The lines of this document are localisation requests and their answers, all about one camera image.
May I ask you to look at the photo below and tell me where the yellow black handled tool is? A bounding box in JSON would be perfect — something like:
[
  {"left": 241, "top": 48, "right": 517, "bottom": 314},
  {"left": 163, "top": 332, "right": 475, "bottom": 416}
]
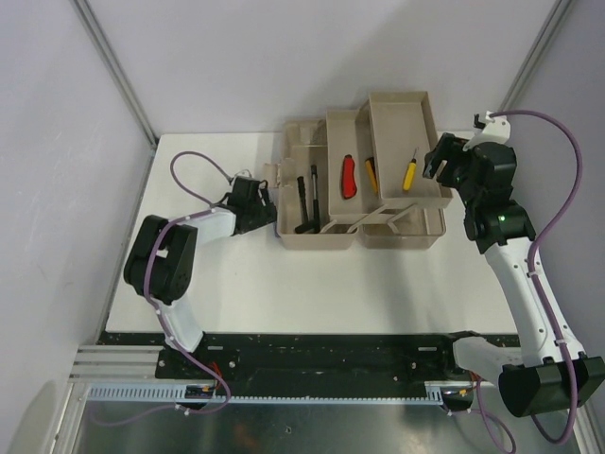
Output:
[{"left": 402, "top": 148, "right": 419, "bottom": 192}]

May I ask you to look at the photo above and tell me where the black T-handle wrench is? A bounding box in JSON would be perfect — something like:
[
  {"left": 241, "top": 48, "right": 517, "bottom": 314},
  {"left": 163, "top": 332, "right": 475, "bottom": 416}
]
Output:
[{"left": 294, "top": 176, "right": 319, "bottom": 235}]

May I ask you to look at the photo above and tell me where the black pen tool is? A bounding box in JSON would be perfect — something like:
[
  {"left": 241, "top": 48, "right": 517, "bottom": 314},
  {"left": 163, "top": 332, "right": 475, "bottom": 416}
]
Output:
[{"left": 310, "top": 165, "right": 320, "bottom": 230}]

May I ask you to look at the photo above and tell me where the translucent brown plastic toolbox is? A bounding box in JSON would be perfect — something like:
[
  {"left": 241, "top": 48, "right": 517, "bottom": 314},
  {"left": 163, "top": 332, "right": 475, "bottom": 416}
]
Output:
[{"left": 266, "top": 92, "right": 452, "bottom": 251}]

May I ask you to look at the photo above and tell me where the red handled tool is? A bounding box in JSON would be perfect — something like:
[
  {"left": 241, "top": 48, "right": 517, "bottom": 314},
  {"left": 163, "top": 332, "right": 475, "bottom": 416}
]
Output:
[{"left": 340, "top": 154, "right": 357, "bottom": 200}]

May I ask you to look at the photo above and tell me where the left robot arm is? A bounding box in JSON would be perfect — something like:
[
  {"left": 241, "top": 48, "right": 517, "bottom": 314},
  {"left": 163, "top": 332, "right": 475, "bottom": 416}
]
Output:
[{"left": 124, "top": 176, "right": 277, "bottom": 378}]

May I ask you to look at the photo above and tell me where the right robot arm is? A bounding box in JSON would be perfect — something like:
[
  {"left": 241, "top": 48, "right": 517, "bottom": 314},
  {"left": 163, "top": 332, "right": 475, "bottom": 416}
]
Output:
[{"left": 423, "top": 133, "right": 604, "bottom": 417}]

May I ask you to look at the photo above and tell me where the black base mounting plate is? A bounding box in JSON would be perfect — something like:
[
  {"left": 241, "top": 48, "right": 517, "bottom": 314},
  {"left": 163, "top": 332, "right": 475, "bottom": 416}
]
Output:
[{"left": 98, "top": 332, "right": 472, "bottom": 393}]

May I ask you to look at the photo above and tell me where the right aluminium frame post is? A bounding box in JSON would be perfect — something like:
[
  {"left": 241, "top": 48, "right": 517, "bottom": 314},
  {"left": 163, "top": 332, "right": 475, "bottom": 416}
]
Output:
[{"left": 499, "top": 0, "right": 576, "bottom": 110}]

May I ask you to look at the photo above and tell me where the aluminium frame post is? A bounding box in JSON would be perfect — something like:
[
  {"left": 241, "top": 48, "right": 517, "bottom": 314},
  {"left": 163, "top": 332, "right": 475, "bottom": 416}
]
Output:
[
  {"left": 69, "top": 0, "right": 159, "bottom": 149},
  {"left": 499, "top": 0, "right": 576, "bottom": 110}
]

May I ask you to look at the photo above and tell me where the aluminium front rail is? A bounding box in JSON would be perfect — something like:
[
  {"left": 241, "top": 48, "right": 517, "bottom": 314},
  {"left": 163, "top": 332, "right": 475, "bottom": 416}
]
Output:
[{"left": 69, "top": 345, "right": 162, "bottom": 383}]

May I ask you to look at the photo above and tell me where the white slotted cable duct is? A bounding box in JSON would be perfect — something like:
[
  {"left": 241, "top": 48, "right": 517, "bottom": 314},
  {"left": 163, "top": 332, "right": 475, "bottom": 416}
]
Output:
[{"left": 86, "top": 381, "right": 472, "bottom": 405}]

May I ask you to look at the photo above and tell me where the left aluminium frame post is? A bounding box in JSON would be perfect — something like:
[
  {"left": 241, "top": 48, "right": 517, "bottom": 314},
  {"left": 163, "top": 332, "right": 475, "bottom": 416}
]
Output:
[{"left": 69, "top": 0, "right": 159, "bottom": 149}]

